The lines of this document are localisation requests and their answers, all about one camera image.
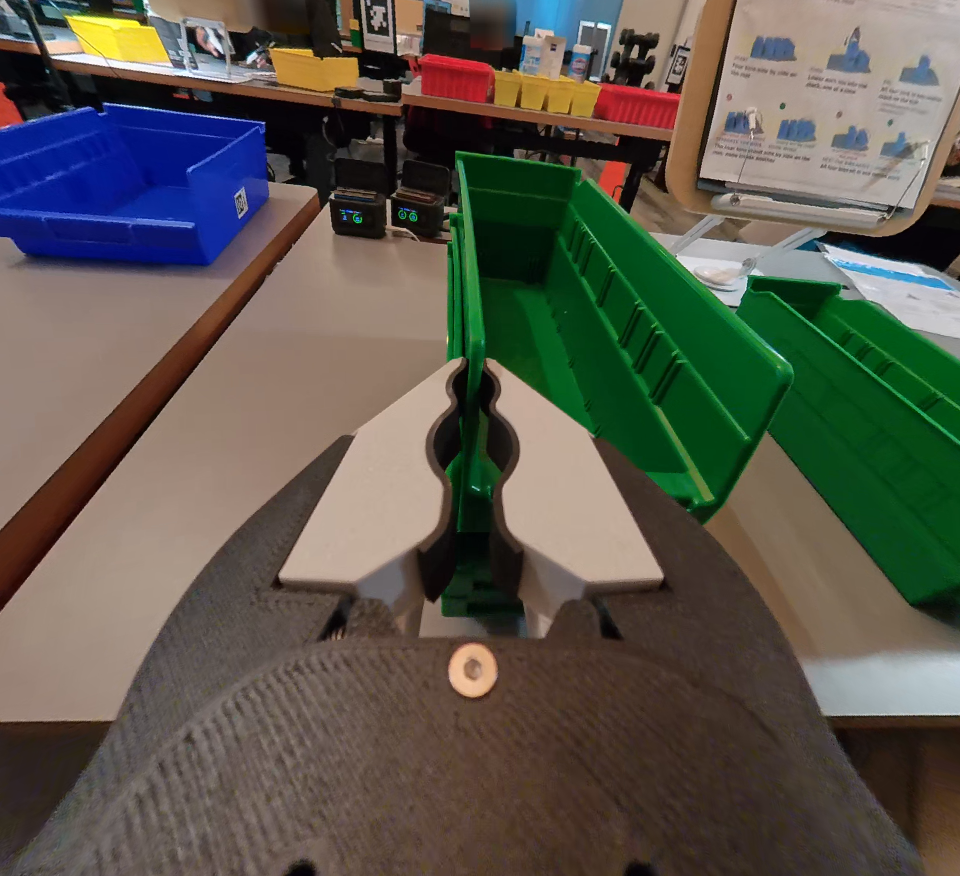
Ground black dumbbells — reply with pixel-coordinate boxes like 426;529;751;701
611;27;663;72

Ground wooden background desk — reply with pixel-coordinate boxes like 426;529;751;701
401;90;676;142
0;35;406;118

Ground green plastic bin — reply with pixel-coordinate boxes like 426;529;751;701
446;150;795;621
736;275;960;609

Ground clear photo frame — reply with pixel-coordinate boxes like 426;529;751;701
180;17;230;72

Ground yellow plastic bin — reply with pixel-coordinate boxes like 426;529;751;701
270;47;360;92
66;16;172;63

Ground instruction poster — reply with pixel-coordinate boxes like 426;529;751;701
697;0;960;211

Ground red plastic bin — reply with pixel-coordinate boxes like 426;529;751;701
418;53;496;101
594;83;680;129

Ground grey desk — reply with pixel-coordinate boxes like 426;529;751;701
0;205;960;731
0;182;322;603

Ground white printed papers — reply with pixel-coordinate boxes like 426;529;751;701
821;242;960;337

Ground black-white marker sign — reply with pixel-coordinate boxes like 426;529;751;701
354;0;397;56

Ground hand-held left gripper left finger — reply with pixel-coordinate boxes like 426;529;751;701
277;356;471;639

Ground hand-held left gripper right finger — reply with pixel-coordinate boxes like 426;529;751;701
482;357;666;639

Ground blue plastic bin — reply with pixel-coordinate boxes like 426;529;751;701
0;104;270;267

